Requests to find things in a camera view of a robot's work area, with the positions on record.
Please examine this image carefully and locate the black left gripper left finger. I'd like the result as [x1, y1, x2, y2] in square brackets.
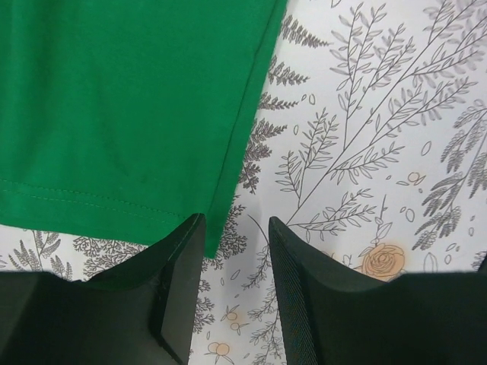
[1, 214, 205, 364]

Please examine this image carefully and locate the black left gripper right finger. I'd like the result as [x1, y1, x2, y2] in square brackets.
[269, 217, 486, 364]

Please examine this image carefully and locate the floral patterned table mat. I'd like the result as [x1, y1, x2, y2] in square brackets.
[190, 1, 486, 364]

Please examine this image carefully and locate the green t shirt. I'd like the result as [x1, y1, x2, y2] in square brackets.
[1, 1, 286, 258]

